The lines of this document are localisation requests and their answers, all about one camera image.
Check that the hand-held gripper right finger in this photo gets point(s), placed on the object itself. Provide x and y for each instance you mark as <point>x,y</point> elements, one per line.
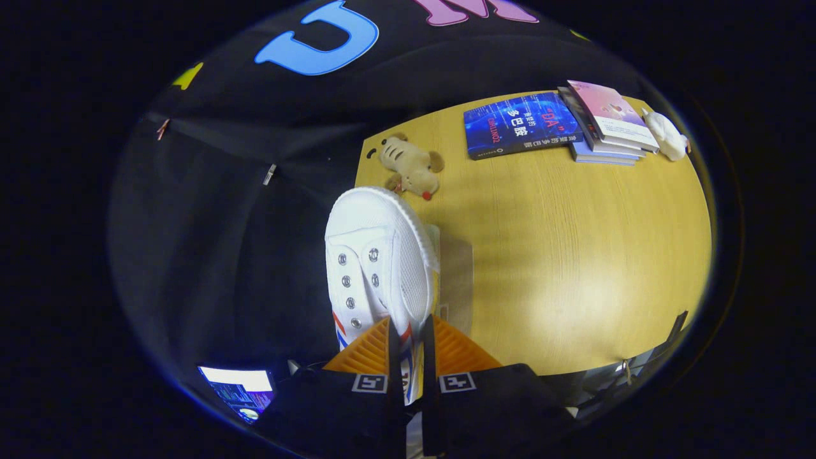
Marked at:
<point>431,382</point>

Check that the pale blue book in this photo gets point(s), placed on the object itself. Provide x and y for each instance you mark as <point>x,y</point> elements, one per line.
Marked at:
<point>602,159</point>

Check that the white plush toy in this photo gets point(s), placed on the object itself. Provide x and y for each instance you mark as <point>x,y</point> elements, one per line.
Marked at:
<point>664,135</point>

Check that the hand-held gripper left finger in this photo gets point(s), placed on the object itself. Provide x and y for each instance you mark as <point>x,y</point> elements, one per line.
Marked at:
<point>395,382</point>

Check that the silver cloth clip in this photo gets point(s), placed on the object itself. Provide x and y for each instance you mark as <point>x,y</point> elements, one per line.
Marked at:
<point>269,174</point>

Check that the dark spine book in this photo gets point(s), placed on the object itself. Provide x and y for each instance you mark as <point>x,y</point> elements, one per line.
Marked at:
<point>583,131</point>

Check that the blue cover book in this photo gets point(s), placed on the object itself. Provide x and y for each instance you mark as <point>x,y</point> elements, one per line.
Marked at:
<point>519,124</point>

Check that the white canvas shoe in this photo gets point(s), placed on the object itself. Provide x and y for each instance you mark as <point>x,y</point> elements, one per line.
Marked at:
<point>376,217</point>

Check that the black backdrop cloth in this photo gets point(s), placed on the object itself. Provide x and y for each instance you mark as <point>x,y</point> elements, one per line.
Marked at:
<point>223,255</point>

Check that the tan plush dog toy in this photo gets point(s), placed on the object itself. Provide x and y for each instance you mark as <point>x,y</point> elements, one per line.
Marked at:
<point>413,167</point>

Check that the pink cover book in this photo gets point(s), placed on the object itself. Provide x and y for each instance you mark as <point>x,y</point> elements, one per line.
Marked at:
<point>612,115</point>

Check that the pink cloth clip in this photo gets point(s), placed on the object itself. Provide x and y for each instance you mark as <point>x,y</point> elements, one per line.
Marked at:
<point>163,129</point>

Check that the lit computer monitor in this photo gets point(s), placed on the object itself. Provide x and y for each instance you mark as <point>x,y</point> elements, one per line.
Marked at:
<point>242,390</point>

